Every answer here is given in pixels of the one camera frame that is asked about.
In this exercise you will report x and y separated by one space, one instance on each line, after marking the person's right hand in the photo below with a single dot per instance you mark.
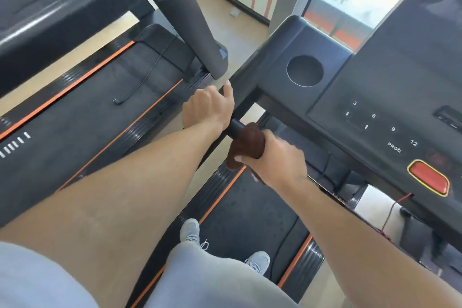
281 163

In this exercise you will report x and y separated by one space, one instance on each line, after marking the person's left hand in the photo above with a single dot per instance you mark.
209 109

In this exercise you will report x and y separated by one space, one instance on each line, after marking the brown microfibre cloth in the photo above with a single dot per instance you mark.
249 141

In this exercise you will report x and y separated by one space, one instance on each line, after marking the black treadmill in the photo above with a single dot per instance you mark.
379 84
72 120

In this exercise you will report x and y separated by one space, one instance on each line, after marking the person's right forearm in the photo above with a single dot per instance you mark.
379 253

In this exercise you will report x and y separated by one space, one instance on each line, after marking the person's left forearm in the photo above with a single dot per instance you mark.
108 210

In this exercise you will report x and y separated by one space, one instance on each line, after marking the person's right grey shoe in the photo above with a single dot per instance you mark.
258 262

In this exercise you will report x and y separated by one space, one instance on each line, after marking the person's grey shoe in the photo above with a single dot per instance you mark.
191 232
258 262

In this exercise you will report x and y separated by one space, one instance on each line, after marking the person's left grey shoe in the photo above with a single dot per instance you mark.
191 232

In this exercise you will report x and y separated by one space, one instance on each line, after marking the person's grey shirt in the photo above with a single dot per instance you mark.
202 282

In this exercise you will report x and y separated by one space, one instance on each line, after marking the grey metal floor bracket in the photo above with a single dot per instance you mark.
234 13

